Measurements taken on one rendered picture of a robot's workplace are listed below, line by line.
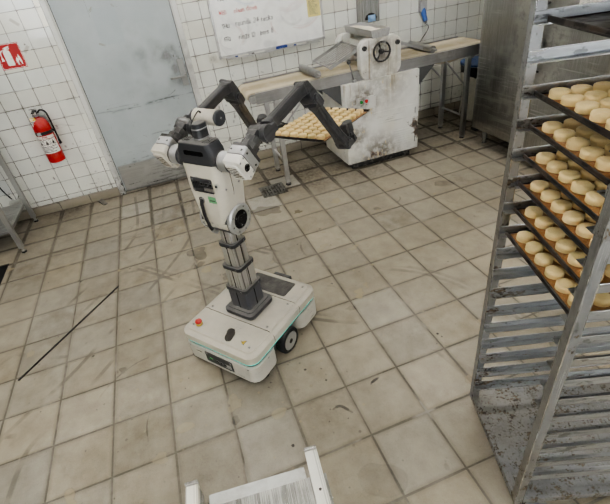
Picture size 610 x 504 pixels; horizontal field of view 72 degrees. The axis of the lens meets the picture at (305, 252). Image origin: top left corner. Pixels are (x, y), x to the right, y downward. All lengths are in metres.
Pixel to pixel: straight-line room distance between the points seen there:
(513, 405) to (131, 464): 1.79
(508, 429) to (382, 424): 0.55
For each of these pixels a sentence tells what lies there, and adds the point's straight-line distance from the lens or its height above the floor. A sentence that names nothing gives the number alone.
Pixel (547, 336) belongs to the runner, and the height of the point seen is 0.50.
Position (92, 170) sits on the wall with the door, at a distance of 4.98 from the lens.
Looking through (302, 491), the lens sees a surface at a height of 0.84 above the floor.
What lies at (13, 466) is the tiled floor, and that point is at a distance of 2.76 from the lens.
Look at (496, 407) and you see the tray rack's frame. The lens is 2.17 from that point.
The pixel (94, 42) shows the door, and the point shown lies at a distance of 4.71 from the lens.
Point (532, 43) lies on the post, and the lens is 1.35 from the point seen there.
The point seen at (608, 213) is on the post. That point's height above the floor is 1.37.
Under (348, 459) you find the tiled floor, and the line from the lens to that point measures 2.14.
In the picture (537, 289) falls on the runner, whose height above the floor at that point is 0.77.
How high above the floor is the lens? 1.88
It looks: 35 degrees down
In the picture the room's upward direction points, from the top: 9 degrees counter-clockwise
